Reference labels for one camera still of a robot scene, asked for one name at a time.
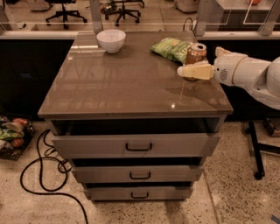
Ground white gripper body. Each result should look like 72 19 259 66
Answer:
214 52 247 86

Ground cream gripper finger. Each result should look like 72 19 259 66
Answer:
177 63 214 80
215 46 231 57

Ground orange soda can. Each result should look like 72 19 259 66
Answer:
184 42 207 82

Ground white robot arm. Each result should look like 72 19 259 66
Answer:
177 46 280 110

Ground white ceramic bowl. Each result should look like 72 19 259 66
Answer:
96 29 126 53

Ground green chip bag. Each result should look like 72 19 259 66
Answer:
150 37 192 64

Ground grey drawer cabinet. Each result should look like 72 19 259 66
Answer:
37 31 235 203

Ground top grey drawer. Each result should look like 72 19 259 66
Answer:
51 117 221 159

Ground grey drawer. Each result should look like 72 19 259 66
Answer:
51 117 221 159
73 157 202 184
85 182 193 202

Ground black robot stand base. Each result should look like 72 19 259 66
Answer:
245 121 280 180

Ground middle grey drawer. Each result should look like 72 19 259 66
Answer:
73 157 202 184

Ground black office chair left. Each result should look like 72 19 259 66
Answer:
45 0 88 30

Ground bottom grey drawer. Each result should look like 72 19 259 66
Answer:
85 182 193 202

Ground glass barrier with metal posts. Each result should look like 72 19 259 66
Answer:
1 0 280 37

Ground black basket of snacks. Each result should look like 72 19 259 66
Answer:
0 113 35 161

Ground black floor cable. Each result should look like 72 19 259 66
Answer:
19 129 89 224

